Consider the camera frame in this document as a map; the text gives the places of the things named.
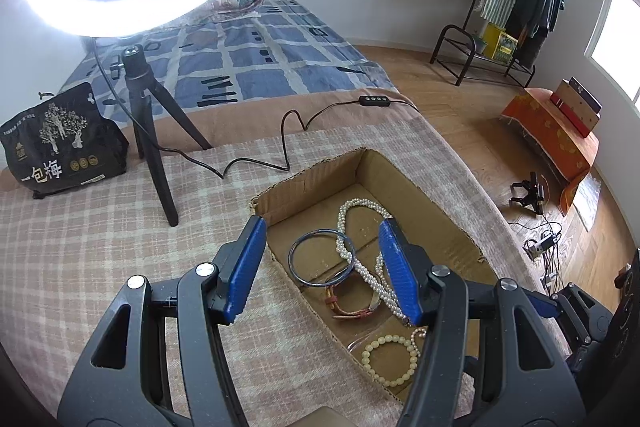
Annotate dark slim box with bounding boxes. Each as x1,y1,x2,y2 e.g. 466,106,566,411
567,77,603,112

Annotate brown cardboard box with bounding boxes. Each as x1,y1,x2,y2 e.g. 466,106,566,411
250,148,501,405

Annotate black cable with remote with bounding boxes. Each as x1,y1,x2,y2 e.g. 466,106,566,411
87,37,418,180

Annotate black tripod stand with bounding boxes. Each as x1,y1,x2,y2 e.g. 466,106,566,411
114,43,213,228

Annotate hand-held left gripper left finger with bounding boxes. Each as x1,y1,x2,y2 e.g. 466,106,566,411
56,215,268,427

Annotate black device on floor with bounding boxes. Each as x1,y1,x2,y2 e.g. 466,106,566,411
511,172,546,215

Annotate bright window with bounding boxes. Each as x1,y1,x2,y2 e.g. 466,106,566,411
585,0,640,105

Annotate brown strap wristwatch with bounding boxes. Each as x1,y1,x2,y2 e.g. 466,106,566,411
325,279,388,322

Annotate power strip with cables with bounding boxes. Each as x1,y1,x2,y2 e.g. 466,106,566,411
522,219,563,288

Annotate twisted white pearl necklace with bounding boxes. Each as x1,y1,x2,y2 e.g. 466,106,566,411
336,198,418,325

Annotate blue patterned bedsheet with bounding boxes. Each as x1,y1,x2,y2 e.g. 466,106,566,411
57,0,401,110

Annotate black bangle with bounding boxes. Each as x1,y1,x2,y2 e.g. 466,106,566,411
288,229,358,292

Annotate cream bead bracelet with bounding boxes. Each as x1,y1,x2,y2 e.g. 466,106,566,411
361,333,420,388

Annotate yellow box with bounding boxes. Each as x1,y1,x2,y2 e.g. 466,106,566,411
481,23,518,62

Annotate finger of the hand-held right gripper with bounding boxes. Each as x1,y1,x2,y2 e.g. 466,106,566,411
527,283,613,348

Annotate black printed snack bag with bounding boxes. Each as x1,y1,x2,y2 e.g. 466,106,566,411
0,82,130,200

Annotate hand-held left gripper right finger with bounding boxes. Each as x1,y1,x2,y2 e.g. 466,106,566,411
378,218,586,427

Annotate orange cloth covered table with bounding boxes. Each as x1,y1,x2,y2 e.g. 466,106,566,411
500,88,599,215

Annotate dark hanging clothes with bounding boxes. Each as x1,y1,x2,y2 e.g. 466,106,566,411
505,0,565,68

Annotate brown cardboard carton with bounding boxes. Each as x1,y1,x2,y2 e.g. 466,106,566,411
550,79,601,138

